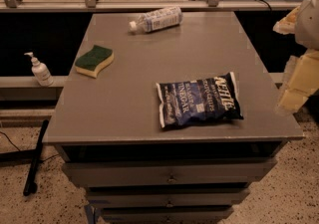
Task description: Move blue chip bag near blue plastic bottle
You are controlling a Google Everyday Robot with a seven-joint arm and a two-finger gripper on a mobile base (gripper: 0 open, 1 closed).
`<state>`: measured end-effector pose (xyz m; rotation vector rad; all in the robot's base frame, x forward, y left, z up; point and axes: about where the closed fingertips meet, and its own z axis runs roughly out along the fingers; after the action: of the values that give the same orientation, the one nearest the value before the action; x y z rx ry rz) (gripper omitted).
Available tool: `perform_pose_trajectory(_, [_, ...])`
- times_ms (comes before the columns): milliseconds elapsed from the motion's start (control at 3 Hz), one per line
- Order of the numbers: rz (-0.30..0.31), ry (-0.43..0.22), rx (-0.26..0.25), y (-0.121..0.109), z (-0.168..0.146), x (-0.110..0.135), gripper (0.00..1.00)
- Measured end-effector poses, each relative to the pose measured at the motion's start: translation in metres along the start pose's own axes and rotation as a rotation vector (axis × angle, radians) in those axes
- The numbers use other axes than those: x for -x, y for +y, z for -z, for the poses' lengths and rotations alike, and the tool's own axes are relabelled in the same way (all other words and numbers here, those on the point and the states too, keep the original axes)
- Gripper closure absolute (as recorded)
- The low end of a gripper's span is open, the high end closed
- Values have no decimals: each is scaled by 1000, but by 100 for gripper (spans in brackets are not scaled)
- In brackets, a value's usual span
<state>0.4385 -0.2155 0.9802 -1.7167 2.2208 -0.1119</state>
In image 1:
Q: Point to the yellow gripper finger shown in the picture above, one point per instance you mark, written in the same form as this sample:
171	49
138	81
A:
300	82
287	24

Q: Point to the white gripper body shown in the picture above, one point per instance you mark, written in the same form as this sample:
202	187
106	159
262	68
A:
309	22

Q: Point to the blue chip bag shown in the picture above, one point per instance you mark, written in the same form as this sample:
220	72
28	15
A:
201	100

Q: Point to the clear plastic water bottle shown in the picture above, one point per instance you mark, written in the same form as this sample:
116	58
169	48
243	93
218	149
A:
157	20

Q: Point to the white pump dispenser bottle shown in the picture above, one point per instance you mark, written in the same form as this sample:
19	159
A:
40	71

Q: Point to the grey drawer cabinet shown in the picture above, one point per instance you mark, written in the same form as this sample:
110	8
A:
176	128

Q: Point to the green yellow sponge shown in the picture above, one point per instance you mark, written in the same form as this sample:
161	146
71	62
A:
91	63

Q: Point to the black floor stand bar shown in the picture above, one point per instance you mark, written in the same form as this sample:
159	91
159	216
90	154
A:
30	185

